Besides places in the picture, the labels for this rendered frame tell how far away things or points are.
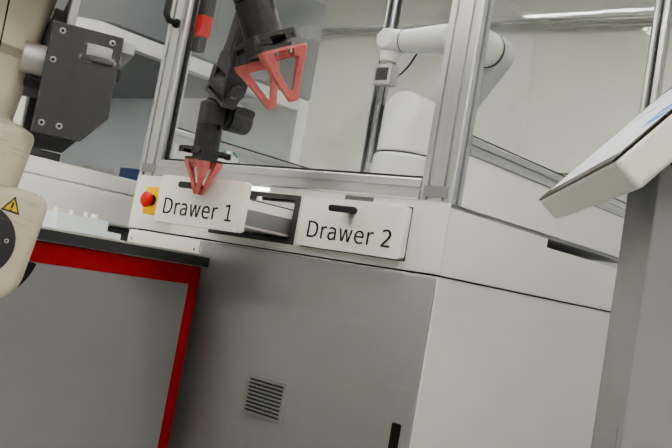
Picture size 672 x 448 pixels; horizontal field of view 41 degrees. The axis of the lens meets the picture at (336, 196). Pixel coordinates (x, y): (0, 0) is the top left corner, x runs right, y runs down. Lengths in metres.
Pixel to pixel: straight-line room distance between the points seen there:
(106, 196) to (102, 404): 0.93
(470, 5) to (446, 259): 0.52
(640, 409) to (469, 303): 0.63
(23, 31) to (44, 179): 1.39
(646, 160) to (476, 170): 0.75
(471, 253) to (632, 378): 0.63
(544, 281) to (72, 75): 1.25
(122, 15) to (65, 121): 1.59
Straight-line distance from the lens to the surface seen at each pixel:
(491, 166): 1.94
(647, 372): 1.37
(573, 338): 2.36
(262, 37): 1.27
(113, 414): 2.15
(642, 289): 1.37
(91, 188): 2.85
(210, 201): 2.02
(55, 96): 1.34
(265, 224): 2.02
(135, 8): 2.94
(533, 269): 2.13
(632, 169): 1.18
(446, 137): 1.85
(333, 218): 1.97
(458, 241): 1.85
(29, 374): 2.00
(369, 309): 1.90
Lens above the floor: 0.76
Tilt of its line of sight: 5 degrees up
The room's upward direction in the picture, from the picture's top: 10 degrees clockwise
